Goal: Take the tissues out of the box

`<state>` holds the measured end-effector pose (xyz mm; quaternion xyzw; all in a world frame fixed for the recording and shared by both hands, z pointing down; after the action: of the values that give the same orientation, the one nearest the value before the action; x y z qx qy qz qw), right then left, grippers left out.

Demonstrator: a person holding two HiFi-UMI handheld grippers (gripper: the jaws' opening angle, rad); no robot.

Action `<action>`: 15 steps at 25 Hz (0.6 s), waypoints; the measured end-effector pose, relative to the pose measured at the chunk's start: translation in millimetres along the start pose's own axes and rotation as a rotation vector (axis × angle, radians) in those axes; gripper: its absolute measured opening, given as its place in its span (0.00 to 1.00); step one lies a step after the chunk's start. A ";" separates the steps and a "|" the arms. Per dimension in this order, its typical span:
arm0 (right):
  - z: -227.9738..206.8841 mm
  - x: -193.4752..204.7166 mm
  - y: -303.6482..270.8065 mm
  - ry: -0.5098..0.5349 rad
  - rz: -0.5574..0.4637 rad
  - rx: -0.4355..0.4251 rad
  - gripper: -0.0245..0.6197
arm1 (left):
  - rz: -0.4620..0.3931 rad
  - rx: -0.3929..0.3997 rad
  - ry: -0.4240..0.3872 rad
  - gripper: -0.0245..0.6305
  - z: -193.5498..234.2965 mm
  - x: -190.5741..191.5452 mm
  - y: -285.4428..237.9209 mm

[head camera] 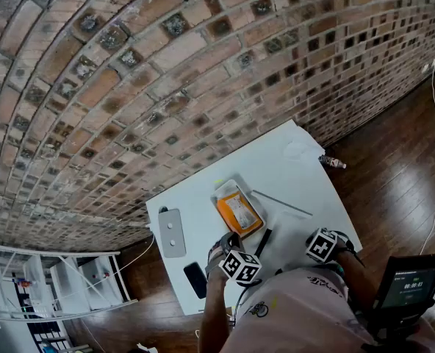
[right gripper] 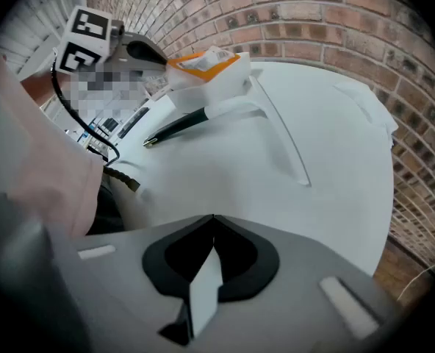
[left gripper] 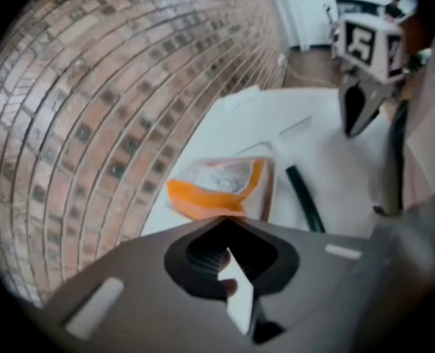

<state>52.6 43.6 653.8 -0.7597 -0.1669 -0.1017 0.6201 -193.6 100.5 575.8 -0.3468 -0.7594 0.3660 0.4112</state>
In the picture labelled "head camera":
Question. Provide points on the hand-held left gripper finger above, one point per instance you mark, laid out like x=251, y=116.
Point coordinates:
x=263, y=242

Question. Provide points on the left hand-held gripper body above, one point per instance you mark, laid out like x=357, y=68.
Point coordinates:
x=239, y=265

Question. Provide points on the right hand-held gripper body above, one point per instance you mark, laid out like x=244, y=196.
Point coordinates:
x=320, y=247

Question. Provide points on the person's left forearm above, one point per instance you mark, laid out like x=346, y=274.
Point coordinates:
x=214, y=307

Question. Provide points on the person's right forearm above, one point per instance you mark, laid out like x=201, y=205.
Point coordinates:
x=346, y=265

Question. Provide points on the grey metal rod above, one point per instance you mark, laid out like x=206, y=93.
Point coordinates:
x=281, y=203

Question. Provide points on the black smartphone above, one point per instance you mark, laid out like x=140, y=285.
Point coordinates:
x=195, y=279

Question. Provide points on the orange packet in clear tray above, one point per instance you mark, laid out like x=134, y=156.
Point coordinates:
x=236, y=188

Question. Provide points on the person's light pink shirt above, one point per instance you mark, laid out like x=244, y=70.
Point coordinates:
x=298, y=314

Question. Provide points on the grey power bank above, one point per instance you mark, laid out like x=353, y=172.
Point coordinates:
x=171, y=234

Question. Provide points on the plastic bottle with red label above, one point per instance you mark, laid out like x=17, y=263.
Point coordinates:
x=331, y=162

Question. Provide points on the black tablet with timer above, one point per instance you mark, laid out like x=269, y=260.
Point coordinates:
x=410, y=281

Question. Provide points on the black tablet stand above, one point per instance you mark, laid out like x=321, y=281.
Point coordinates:
x=397, y=324

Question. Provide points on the white wall charger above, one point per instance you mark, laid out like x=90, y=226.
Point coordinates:
x=428, y=65

